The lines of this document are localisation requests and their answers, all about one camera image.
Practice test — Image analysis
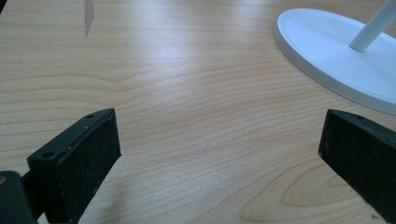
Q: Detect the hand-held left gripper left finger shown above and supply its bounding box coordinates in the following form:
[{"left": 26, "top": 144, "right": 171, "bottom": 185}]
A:
[{"left": 26, "top": 107, "right": 122, "bottom": 224}]

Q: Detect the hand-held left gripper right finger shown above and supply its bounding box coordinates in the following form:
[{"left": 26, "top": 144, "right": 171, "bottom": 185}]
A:
[{"left": 318, "top": 108, "right": 396, "bottom": 224}]

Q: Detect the white hook rack stand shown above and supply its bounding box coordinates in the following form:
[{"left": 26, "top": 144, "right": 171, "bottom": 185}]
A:
[{"left": 273, "top": 0, "right": 396, "bottom": 116}]

